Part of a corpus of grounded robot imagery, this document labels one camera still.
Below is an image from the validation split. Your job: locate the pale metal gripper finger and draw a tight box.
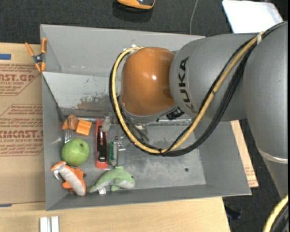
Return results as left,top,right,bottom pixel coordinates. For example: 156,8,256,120
102,116,112,133
115,141,127,167

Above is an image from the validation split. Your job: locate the green plush dolphin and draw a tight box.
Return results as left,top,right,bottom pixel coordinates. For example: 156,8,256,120
87,165,136,194

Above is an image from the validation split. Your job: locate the black cylinder on white bracket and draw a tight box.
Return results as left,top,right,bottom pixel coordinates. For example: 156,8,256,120
166,107,185,120

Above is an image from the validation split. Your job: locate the red and black stapler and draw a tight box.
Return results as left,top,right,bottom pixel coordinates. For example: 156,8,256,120
94,117,110,170

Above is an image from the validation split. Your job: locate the green apple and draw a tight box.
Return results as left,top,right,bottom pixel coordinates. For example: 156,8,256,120
60,138,91,167

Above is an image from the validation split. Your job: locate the grey metal bin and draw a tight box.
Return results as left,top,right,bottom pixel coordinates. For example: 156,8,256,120
40,24,253,211

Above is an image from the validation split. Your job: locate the silver metal fork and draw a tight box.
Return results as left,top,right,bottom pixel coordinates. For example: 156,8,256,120
63,129,73,144

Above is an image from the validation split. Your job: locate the orange and white plush fish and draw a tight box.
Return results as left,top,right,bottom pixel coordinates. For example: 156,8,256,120
50,161,87,197

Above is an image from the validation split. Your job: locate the brown cardboard board red print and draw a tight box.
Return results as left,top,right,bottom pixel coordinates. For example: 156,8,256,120
0,42,259,206

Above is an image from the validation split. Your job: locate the orange brown lumpy toy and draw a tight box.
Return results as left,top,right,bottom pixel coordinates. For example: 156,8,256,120
61,115,79,131

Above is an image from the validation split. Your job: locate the orange ribbed block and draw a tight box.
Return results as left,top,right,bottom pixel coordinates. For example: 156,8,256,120
75,119,93,137

